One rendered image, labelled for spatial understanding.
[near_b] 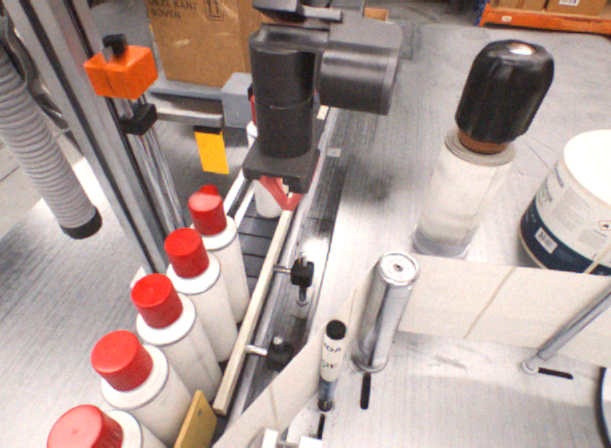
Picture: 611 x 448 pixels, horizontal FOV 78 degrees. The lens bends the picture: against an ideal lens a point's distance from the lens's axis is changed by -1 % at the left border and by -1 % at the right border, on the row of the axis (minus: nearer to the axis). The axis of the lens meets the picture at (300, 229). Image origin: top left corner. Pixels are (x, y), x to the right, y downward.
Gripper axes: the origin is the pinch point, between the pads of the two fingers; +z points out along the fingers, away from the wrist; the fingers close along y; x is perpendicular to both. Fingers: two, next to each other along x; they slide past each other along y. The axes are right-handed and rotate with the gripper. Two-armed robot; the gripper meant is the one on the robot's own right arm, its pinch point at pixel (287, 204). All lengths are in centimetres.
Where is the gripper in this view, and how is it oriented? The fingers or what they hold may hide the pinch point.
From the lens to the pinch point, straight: 46.1
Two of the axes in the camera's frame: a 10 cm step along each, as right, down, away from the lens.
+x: -9.7, -1.7, 1.5
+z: 0.0, 6.6, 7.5
